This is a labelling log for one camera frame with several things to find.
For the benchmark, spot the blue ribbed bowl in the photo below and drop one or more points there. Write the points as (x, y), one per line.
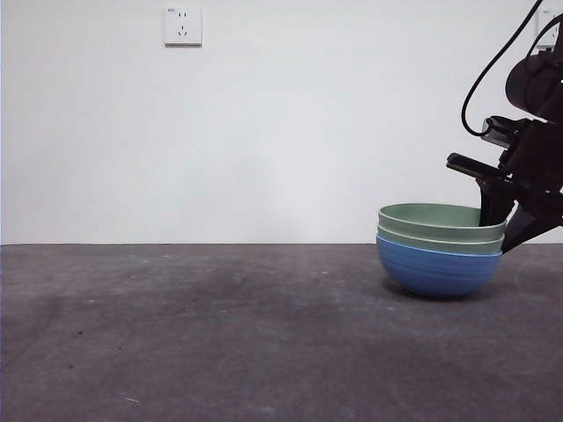
(435, 272)

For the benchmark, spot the green ribbed bowl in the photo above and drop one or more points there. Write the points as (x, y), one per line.
(440, 244)
(431, 217)

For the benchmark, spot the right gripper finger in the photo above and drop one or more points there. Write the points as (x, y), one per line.
(536, 217)
(497, 204)

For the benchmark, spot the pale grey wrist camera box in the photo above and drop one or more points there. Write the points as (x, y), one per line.
(497, 129)

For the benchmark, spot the white wall socket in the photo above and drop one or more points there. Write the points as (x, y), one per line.
(183, 26)
(546, 39)

